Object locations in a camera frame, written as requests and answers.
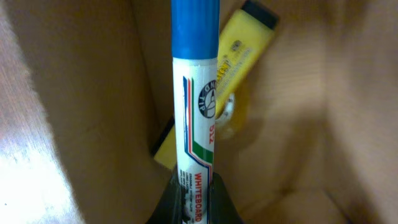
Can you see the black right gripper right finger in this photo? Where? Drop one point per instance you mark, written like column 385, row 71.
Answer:
column 222, row 209

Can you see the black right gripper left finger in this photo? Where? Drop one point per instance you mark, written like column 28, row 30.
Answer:
column 168, row 209

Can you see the brown cardboard box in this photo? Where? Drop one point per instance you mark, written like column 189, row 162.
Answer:
column 86, row 87

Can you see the blue whiteboard marker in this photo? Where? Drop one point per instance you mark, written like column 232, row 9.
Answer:
column 195, row 39

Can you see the yellow highlighter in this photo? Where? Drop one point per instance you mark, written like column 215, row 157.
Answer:
column 244, row 38

